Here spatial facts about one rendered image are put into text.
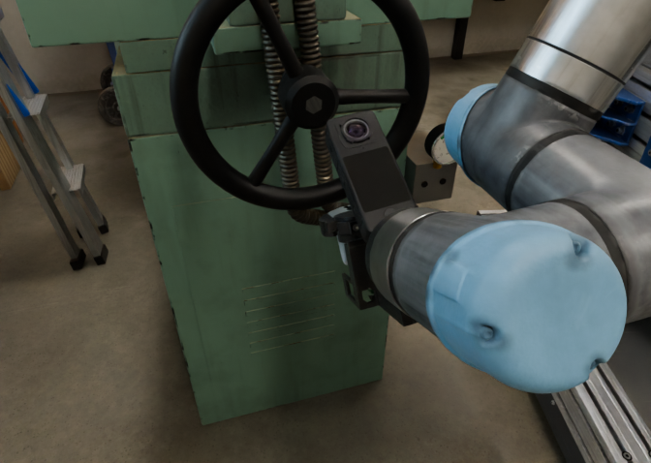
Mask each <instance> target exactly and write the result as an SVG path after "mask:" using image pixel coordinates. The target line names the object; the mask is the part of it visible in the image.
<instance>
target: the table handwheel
mask: <svg viewBox="0 0 651 463"><path fill-rule="evenodd" d="M244 1H245V0H199V1H198V3H197V4H196V5H195V7H194V8H193V10H192V12H190V14H189V15H188V17H187V19H186V21H185V23H184V25H183V27H182V29H181V31H180V34H179V36H178V39H177V42H176V45H175V48H174V52H173V56H172V60H171V65H170V106H171V111H172V116H173V120H174V123H175V127H176V129H177V132H178V134H179V136H180V139H181V141H182V143H183V145H184V147H185V149H186V150H187V152H188V154H189V155H190V157H191V158H192V160H193V161H194V163H195V164H196V165H197V166H198V168H199V169H200V170H201V171H202V172H203V173H204V174H205V175H206V176H207V177H208V178H209V179H210V180H211V181H212V182H214V183H215V184H216V185H217V186H219V187H220V188H221V189H223V190H224V191H226V192H228V193H229V194H231V195H233V196H235V197H236V198H238V199H241V200H243V201H247V202H249V203H252V204H254V205H257V206H261V207H266V208H271V209H279V210H303V209H311V208H317V207H321V206H325V205H329V204H332V203H335V202H338V201H341V200H343V199H345V198H346V197H347V196H346V194H345V191H344V189H343V186H342V183H341V181H340V178H339V177H338V178H336V179H333V180H331V181H328V182H326V183H323V184H319V185H315V186H310V187H302V188H284V187H276V186H271V185H267V184H263V183H262V182H263V180H264V178H265V177H266V175H267V173H268V172H269V170H270V169H271V167H272V165H273V164H274V162H275V160H276V159H277V157H278V156H279V154H280V153H281V151H282V150H283V148H284V147H285V145H286V144H287V143H288V141H289V140H290V138H291V137H292V135H293V134H294V132H295V130H296V129H297V128H298V127H299V128H303V129H317V128H320V127H322V126H324V125H325V124H326V122H327V121H328V120H329V119H332V117H333V116H334V115H335V113H336V111H337V109H338V106H339V105H350V104H401V105H400V109H399V111H398V113H397V116H396V118H395V121H394V123H393V125H392V127H391V128H390V130H389V132H388V134H387V136H386V139H387V142H388V145H389V147H390V149H391V151H392V153H393V156H394V158H395V160H397V158H398V157H399V156H400V155H401V153H402V152H403V150H404V149H405V148H406V146H407V145H408V143H409V141H410V140H411V138H412V136H413V134H414V132H415V130H416V128H417V126H418V124H419V121H420V119H421V116H422V113H423V110H424V107H425V103H426V98H427V93H428V87H429V77H430V63H429V52H428V46H427V41H426V38H425V34H424V31H423V28H422V25H421V22H420V19H419V16H418V14H417V12H416V10H415V8H414V6H413V4H412V3H411V1H410V0H371V1H372V2H374V3H375V4H376V5H377V6H378V7H379V8H380V9H381V11H382V12H383V13H384V14H385V15H386V17H387V18H388V20H389V21H390V23H391V25H392V27H393V28H394V30H395V32H396V35H397V37H398V39H399V42H400V45H401V47H402V51H403V56H404V64H405V85H404V88H399V89H342V88H336V87H335V85H334V84H333V83H332V81H331V80H330V79H329V78H328V77H327V76H326V75H325V74H324V73H323V72H322V71H321V70H320V69H318V68H317V67H315V66H312V65H302V64H301V63H300V62H299V60H298V59H297V57H296V55H295V52H294V50H293V48H292V46H291V44H290V42H289V41H288V39H287V37H286V35H285V33H284V31H283V29H282V27H281V25H280V23H279V20H278V18H277V16H276V14H275V12H274V11H273V9H272V7H271V4H270V2H269V0H249V1H250V3H251V4H252V6H253V8H254V10H255V12H256V14H257V16H258V17H259V19H260V21H261V23H262V25H263V28H264V29H265V31H266V33H267V35H268V37H269V39H270V40H271V42H272V44H273V46H274V48H275V50H276V52H277V54H278V56H279V58H280V60H281V63H282V65H283V67H284V69H285V71H284V73H283V74H282V78H281V80H280V82H279V86H278V99H279V102H280V104H281V106H282V108H283V109H284V111H285V112H286V114H287V116H286V117H285V119H284V121H283V122H282V124H281V126H280V127H279V129H278V131H277V132H276V134H275V136H274V138H273V139H272V141H271V143H270V144H269V146H268V148H267V149H266V151H265V152H264V154H263V156H262V157H261V159H260V160H259V161H258V163H257V164H256V166H255V167H254V169H253V170H252V172H251V173H250V175H249V176H246V175H244V174H242V173H241V172H239V171H238V170H236V169H235V168H234V167H232V166H231V165H230V164H229V163H228V162H227V161H226V160H225V159H224V158H223V157H222V156H221V155H220V153H219V152H218V151H217V150H216V148H215V147H214V145H213V144H212V142H211V140H210V139H209V137H208V135H207V133H206V130H205V128H204V126H203V123H202V117H201V112H200V106H199V79H200V72H201V67H202V60H203V58H204V55H205V53H206V50H207V48H208V46H209V44H210V42H211V40H212V38H213V36H214V34H215V33H216V31H217V30H218V28H219V27H220V25H221V24H222V23H223V22H224V20H225V19H226V18H227V17H228V16H229V15H230V13H231V12H232V11H234V10H235V9H236V8H237V7H238V6H239V5H240V4H241V3H243V2H244Z"/></svg>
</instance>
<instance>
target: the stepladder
mask: <svg viewBox="0 0 651 463"><path fill-rule="evenodd" d="M0 58H1V59H2V61H3V62H4V63H5V64H6V66H7V67H8V68H9V70H10V71H11V72H12V74H13V75H14V76H15V79H16V81H17V83H18V84H19V86H20V88H21V90H22V91H23V93H24V95H25V96H20V94H19V92H18V90H17V89H16V86H15V84H14V82H13V81H12V79H11V77H10V75H9V73H8V71H7V70H6V68H5V66H4V64H3V62H2V61H1V59H0V96H1V98H2V99H3V101H4V103H5V104H6V106H7V108H8V110H9V111H10V112H9V114H8V113H7V112H6V110H5V108H4V106H3V105H2V103H1V101H0V131H1V132H2V134H3V136H4V138H5V140H6V142H7V143H8V145H9V146H10V148H11V150H12V152H13V153H14V155H15V158H16V160H17V161H18V163H19V165H20V167H21V169H22V171H23V172H24V174H25V176H26V178H27V180H28V181H29V183H30V185H31V187H32V189H33V191H34V192H35V194H36V196H37V198H38V200H39V202H40V203H41V205H42V207H43V209H44V211H45V212H46V215H47V217H48V219H49V221H50V222H51V223H52V225H53V227H54V229H55V230H56V232H57V234H58V236H59V238H60V240H61V241H62V243H63V245H64V247H65V249H66V251H67V252H68V254H69V256H70V258H71V260H70V265H71V267H72V269H73V270H77V269H82V266H83V263H84V261H85V258H86V255H85V253H84V251H83V249H82V248H80V249H79V248H78V246H77V245H76V243H75V241H74V239H73V237H72V235H71V233H70V231H69V229H68V228H67V226H66V224H65V222H64V220H63V218H62V216H61V214H60V212H59V210H58V209H57V207H56V205H55V203H54V200H55V196H56V194H57V195H58V196H59V198H60V200H62V202H63V204H64V206H65V207H66V209H67V211H68V213H69V214H70V216H71V218H72V220H73V222H74V224H75V225H76V230H77V234H78V236H79V237H80V238H83V239H84V241H85V243H86V244H87V246H88V248H89V249H90V251H91V253H92V255H93V256H94V260H95V262H96V264H97V265H101V264H105V263H106V262H107V257H108V252H109V250H108V248H107V246H106V245H105V244H103V243H102V241H101V239H100V237H99V235H98V234H97V233H96V231H95V229H94V227H93V226H92V224H91V222H90V220H89V218H88V217H87V215H86V213H85V211H84V209H83V208H82V206H81V204H80V202H79V200H78V198H77V196H76V194H75V192H74V191H76V190H78V191H79V193H80V195H81V197H82V198H83V200H84V202H85V204H86V206H87V207H88V209H89V211H90V213H91V215H92V216H93V218H94V220H95V222H96V224H97V226H98V229H99V231H100V233H101V234H104V233H106V232H109V226H108V221H107V220H106V218H105V216H104V215H102V214H101V212H100V210H99V208H98V206H97V204H96V203H95V202H94V200H93V198H92V196H91V194H90V192H89V191H88V189H87V187H86V185H85V183H84V179H85V171H86V169H85V166H84V164H78V165H75V164H74V162H73V160H72V158H71V157H70V155H69V153H68V151H67V149H66V147H65V145H64V144H63V142H62V140H61V138H60V137H59V135H58V134H57V132H56V130H55V128H54V126H53V124H52V122H51V121H50V119H49V117H48V115H47V107H48V104H49V99H48V96H47V94H41V95H39V94H36V93H38V92H39V89H38V88H37V86H36V85H35V84H34V82H33V81H32V80H31V78H30V77H29V76H28V75H27V74H26V73H25V71H24V70H23V69H22V67H21V65H20V64H19V62H18V60H17V58H16V55H15V53H14V52H13V50H12V48H11V46H10V44H9V42H8V41H7V39H6V37H5V35H4V33H3V31H2V29H1V28H0ZM32 115H36V116H37V117H38V119H39V121H40V123H41V124H42V126H43V128H44V130H45V132H46V134H47V136H48V138H49V140H50V141H51V143H52V145H53V147H54V149H55V150H56V152H57V154H58V156H59V157H60V159H61V161H62V163H63V165H64V166H65V167H61V168H60V166H59V164H58V163H57V161H56V159H55V157H54V155H53V153H52V152H51V150H50V148H49V146H48V144H47V142H46V140H45V138H44V136H43V135H42V133H41V131H40V129H39V127H38V126H37V124H36V122H35V120H34V118H33V117H32ZM14 120H15V122H16V124H17V126H18V128H19V129H20V131H21V132H22V133H23V135H24V137H25V139H26V140H27V142H28V144H29V146H30V147H31V149H32V151H33V152H34V154H35V156H36V158H37V159H38V161H39V163H40V165H41V166H42V168H43V170H44V171H45V173H46V176H47V177H48V179H49V181H50V182H51V184H52V186H53V187H52V191H51V195H50V193H49V192H48V190H47V187H46V185H45V183H44V181H43V179H42V178H41V176H40V175H39V173H38V171H37V169H36V167H35V165H34V163H33V161H32V159H31V158H30V156H29V154H28V152H27V150H26V148H25V146H24V144H23V142H22V140H21V139H20V137H19V135H18V133H17V131H16V128H15V126H14V124H13V121H14ZM51 196H52V197H51Z"/></svg>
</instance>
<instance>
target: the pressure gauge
mask: <svg viewBox="0 0 651 463"><path fill-rule="evenodd" d="M445 126H446V123H443V124H440V125H438V126H436V127H435V128H433V129H432V130H431V131H430V132H429V134H428V135H427V137H426V139H425V143H424V147H425V151H426V153H427V154H428V155H429V156H430V157H431V158H432V159H433V168H434V169H440V168H441V167H442V165H449V164H452V163H454V162H455V161H454V160H453V159H452V157H451V156H450V154H449V152H448V150H447V148H446V144H445V137H444V134H445Z"/></svg>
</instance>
